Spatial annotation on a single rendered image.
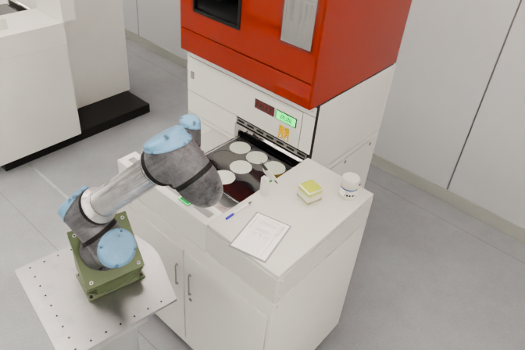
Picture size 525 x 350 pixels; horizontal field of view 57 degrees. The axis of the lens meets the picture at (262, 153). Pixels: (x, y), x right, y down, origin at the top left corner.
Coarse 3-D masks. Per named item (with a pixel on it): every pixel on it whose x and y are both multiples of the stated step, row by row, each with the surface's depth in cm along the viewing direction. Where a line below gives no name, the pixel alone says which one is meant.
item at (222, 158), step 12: (228, 144) 232; (216, 156) 223; (228, 156) 224; (240, 156) 224; (216, 168) 216; (228, 168) 216; (252, 168) 218; (288, 168) 220; (240, 180) 210; (252, 180) 211; (228, 192) 203; (240, 192) 204; (252, 192) 204
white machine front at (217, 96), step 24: (192, 72) 248; (216, 72) 236; (192, 96) 257; (216, 96) 244; (240, 96) 232; (264, 96) 221; (216, 120) 252; (264, 120) 227; (312, 120) 207; (288, 144) 223; (312, 144) 214
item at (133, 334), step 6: (132, 330) 185; (126, 336) 183; (132, 336) 187; (114, 342) 182; (120, 342) 183; (126, 342) 185; (132, 342) 188; (138, 342) 198; (102, 348) 185; (108, 348) 184; (114, 348) 184; (120, 348) 185; (126, 348) 187; (132, 348) 190; (138, 348) 198
